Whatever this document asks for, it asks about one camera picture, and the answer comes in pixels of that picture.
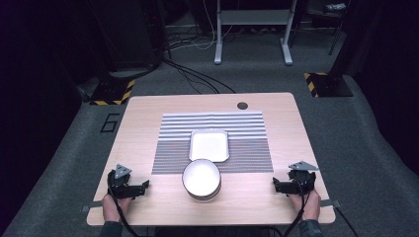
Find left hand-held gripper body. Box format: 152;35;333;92
107;163;146;200

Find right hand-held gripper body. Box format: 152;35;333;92
286;160;320;196

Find person's left hand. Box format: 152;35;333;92
101;193;133;223

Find person's right hand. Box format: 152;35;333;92
289;189;322;222

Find grey tape strip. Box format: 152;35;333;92
81;199;104;213
319;198;342;209

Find grey striped placemat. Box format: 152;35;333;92
151;111;275;176

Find white round bowl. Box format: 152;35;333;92
181;158;222;202

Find white rectangular tray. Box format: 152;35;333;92
188;128;230;164

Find black stand base hazard tape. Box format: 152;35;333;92
303;71;355;99
89;78;136;107

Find black stand column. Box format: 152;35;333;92
328;0;387;79

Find left hand-held gripper black cable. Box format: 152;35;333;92
108;187;142;237

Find hand-held gripper black cable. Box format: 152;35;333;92
282;171;312;237
108;187;142;237

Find right hand-held gripper black cable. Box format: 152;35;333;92
282;171;312;237

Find black floor cables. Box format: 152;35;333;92
161;58;237;95

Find white floor cables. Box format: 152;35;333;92
164;0;235;52

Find white metal desk frame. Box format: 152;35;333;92
213;0;298;66

